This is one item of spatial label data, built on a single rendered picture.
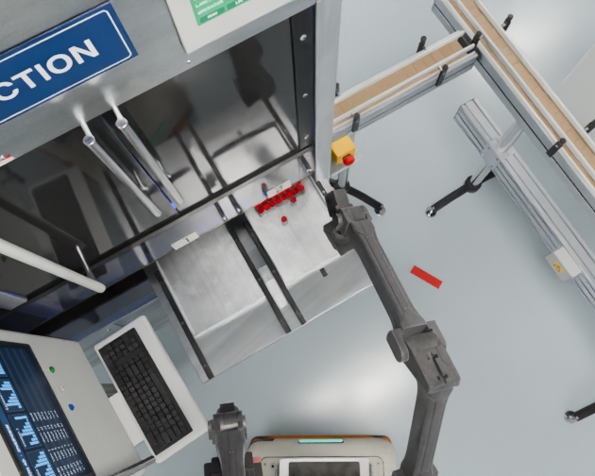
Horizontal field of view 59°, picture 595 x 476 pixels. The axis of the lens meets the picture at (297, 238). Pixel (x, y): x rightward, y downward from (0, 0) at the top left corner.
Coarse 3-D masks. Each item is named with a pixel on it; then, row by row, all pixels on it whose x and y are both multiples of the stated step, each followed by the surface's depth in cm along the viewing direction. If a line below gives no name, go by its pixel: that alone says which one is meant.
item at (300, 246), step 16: (320, 192) 181; (288, 208) 183; (304, 208) 183; (320, 208) 183; (256, 224) 182; (272, 224) 182; (288, 224) 182; (304, 224) 181; (320, 224) 181; (272, 240) 180; (288, 240) 180; (304, 240) 180; (320, 240) 180; (272, 256) 179; (288, 256) 179; (304, 256) 178; (320, 256) 178; (336, 256) 178; (288, 272) 177; (304, 272) 174
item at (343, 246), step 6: (330, 222) 151; (324, 228) 151; (330, 228) 151; (330, 234) 150; (336, 240) 146; (342, 240) 145; (336, 246) 149; (342, 246) 149; (348, 246) 149; (342, 252) 149
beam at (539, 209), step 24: (456, 120) 237; (480, 120) 225; (480, 144) 229; (504, 168) 221; (528, 168) 219; (528, 192) 216; (528, 216) 224; (552, 216) 214; (552, 240) 216; (576, 240) 211
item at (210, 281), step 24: (216, 240) 181; (168, 264) 179; (192, 264) 179; (216, 264) 179; (240, 264) 178; (168, 288) 174; (192, 288) 177; (216, 288) 177; (240, 288) 176; (192, 312) 175; (216, 312) 175; (240, 312) 174
